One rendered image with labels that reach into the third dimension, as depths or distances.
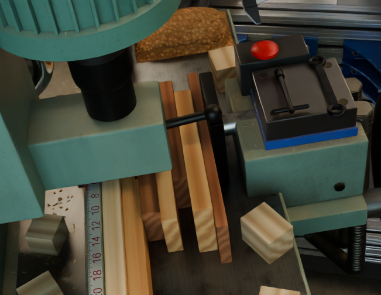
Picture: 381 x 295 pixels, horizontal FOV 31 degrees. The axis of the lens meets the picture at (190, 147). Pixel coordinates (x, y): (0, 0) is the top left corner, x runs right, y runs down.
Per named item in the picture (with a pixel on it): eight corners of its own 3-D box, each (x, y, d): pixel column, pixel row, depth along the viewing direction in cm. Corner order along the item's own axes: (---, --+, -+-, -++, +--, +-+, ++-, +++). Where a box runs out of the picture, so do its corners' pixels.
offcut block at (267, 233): (241, 239, 72) (239, 218, 69) (265, 222, 73) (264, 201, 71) (269, 265, 69) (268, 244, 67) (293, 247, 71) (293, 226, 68)
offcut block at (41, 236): (31, 252, 86) (23, 236, 84) (42, 227, 89) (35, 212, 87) (58, 256, 85) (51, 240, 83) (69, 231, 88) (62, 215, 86)
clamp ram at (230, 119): (281, 172, 77) (280, 115, 71) (216, 182, 77) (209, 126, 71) (265, 119, 84) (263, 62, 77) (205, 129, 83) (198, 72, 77)
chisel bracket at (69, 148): (175, 180, 72) (164, 123, 66) (45, 202, 72) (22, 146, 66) (168, 132, 77) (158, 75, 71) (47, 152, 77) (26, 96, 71)
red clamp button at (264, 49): (281, 59, 74) (281, 52, 73) (254, 64, 74) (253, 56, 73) (275, 43, 76) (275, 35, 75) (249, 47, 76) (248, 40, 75)
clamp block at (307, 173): (364, 198, 78) (371, 143, 71) (249, 217, 78) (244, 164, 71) (330, 112, 88) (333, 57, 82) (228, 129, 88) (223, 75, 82)
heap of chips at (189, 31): (234, 47, 95) (233, 25, 92) (136, 63, 95) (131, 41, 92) (225, 11, 101) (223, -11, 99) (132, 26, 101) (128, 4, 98)
